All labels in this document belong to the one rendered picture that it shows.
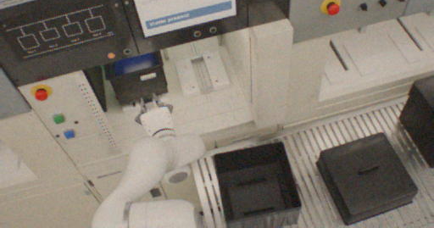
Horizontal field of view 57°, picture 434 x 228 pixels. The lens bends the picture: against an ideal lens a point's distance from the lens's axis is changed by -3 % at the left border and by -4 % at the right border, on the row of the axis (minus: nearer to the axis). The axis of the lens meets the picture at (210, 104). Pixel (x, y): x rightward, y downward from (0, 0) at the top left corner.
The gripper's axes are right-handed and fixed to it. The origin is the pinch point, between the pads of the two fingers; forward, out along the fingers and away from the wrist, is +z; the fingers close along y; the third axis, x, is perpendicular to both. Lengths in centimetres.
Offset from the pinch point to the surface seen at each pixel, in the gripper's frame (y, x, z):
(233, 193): 19, -42, -25
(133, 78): -2.6, -10.3, 22.3
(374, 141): 78, -33, -32
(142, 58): 3.7, -11.1, 31.6
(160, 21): 10.6, 32.7, 0.4
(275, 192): 34, -42, -32
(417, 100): 99, -22, -28
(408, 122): 99, -38, -28
